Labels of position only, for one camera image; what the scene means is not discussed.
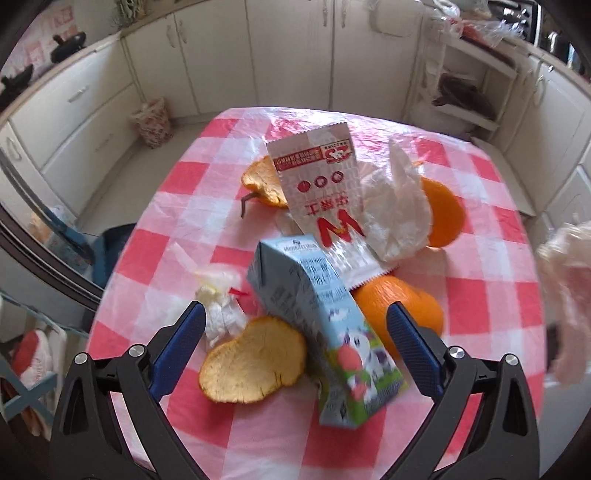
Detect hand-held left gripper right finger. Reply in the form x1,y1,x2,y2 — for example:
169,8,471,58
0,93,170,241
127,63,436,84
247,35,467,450
387,302,541,480

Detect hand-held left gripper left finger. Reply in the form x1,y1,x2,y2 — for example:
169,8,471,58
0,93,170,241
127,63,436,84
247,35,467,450
51,301,206,480

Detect large pale-inside orange peel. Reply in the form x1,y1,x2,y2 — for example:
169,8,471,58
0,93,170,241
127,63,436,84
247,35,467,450
198,315,308,404

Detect blue milk carton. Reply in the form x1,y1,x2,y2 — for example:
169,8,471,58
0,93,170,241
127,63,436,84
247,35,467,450
246,236,409,430

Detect translucent plastic bag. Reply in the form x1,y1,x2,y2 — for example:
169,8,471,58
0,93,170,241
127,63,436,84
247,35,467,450
536,223,591,386

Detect small knotted clear plastic wrapper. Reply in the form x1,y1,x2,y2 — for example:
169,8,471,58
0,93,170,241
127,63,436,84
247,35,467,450
173,242,252,349

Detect pink checked plastic tablecloth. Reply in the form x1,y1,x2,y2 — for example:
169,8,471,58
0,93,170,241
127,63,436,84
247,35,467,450
85,106,561,480

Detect orange fruit near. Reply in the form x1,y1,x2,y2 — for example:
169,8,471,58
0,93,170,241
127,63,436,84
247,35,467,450
353,274,445,361

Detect orange fruit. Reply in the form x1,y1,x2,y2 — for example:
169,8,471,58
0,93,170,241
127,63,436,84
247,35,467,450
418,159,466,249
353,274,445,361

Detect blue bin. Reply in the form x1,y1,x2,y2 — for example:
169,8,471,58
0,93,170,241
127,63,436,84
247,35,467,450
91,223,137,289

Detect crumpled clear plastic bag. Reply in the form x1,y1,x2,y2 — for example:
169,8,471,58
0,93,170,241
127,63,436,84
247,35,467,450
360,136,435,264

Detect orange fruit far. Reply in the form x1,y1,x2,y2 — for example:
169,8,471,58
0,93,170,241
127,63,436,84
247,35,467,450
418,159,466,249

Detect red and white cloth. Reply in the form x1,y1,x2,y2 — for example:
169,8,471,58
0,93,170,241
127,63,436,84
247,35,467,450
8,329,70,437

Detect orange peel with brown stem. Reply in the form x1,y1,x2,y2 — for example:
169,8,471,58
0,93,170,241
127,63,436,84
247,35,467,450
238,156,291,219

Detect white paper bag red print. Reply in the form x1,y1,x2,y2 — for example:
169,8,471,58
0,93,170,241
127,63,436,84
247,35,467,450
265,121,402,296

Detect white low bench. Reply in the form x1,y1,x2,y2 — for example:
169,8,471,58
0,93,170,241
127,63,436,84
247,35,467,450
470,136,537,217

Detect floral fabric bag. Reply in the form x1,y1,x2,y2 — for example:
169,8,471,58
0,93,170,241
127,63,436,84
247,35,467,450
128,97,175,149

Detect white drawer cabinet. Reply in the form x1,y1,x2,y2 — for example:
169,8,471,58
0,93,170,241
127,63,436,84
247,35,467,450
0,37,141,222

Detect dark wok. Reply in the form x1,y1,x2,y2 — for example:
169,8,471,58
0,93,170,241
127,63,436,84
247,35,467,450
433,76,496,118

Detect white side cabinet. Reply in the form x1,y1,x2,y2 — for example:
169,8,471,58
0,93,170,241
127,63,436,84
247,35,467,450
501,48,591,232

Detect white door cabinets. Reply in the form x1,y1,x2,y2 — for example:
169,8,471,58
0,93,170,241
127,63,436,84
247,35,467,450
121,0,428,121

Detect white shelf rack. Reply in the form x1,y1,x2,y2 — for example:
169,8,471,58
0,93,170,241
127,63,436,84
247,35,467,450
406,18,520,139

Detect dried plant bunch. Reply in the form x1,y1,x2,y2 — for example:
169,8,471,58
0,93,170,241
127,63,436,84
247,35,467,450
115,0,141,29

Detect plastic bags pile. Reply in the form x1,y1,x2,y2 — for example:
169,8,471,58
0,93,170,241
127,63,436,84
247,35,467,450
427,0,529,47

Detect blue folding frame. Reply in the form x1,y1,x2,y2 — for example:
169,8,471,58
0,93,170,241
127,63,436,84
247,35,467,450
0,355,60,423

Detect metal handle bar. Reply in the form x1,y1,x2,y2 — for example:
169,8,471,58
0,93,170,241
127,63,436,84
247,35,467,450
0,148,107,305

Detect pink patterned wall sticker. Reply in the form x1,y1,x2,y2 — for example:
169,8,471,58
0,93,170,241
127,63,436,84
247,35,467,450
16,7,81,72

